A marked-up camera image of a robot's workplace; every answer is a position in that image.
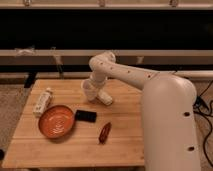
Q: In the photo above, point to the black rectangular block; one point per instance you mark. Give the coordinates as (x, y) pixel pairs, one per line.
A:
(88, 116)

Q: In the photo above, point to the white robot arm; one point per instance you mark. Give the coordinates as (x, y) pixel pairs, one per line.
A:
(169, 129)

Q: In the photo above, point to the cream rectangular block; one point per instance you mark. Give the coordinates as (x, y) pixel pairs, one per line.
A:
(105, 98)

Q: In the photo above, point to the white ceramic cup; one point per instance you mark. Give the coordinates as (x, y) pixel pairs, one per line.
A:
(85, 88)

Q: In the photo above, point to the dark red chili pepper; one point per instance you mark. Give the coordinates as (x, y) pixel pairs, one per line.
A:
(104, 133)

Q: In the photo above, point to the wooden table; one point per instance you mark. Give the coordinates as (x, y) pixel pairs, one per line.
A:
(81, 147)

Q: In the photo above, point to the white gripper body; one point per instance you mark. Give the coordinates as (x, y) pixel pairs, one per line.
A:
(95, 85)

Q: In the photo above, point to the white plastic bottle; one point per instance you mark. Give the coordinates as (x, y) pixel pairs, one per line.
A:
(42, 102)

